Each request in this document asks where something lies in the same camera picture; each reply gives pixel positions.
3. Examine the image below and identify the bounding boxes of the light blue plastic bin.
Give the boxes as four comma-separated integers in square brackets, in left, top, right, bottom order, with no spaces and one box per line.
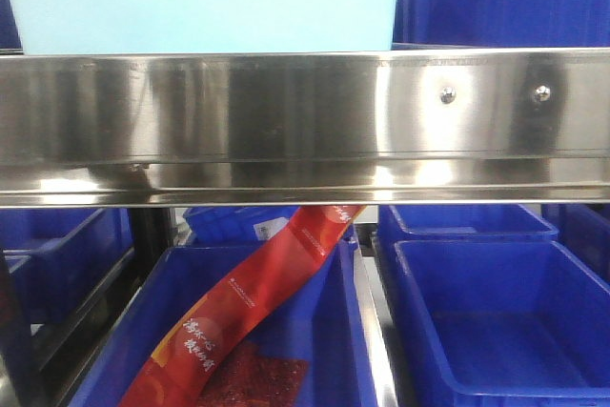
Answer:
[10,0,397,54]

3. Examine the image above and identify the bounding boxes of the blue bin rear middle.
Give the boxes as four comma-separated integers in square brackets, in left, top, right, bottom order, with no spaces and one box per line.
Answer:
[183,206,356,246]

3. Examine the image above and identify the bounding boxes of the blue bin lower middle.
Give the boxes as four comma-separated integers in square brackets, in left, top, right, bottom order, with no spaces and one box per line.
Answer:
[71,241,376,406]

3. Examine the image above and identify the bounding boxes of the blue bin rear right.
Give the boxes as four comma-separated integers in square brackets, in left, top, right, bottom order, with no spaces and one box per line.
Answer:
[377,204,559,246]

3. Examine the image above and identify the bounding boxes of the red snack package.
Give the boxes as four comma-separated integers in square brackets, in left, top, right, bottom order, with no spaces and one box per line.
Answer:
[119,205,364,406]

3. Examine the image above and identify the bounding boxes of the blue bin lower right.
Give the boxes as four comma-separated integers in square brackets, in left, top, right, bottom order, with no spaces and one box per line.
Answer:
[391,241,609,406]

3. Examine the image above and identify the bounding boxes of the blue bin lower left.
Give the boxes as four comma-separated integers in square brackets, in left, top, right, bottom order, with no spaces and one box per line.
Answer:
[1,209,132,324]

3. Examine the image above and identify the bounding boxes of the blue bin upper left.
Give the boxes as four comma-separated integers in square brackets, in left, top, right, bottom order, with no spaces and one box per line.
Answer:
[0,0,21,50]

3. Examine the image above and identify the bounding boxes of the stainless steel shelf rail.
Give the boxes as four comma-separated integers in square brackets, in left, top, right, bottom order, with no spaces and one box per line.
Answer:
[1,48,609,208]

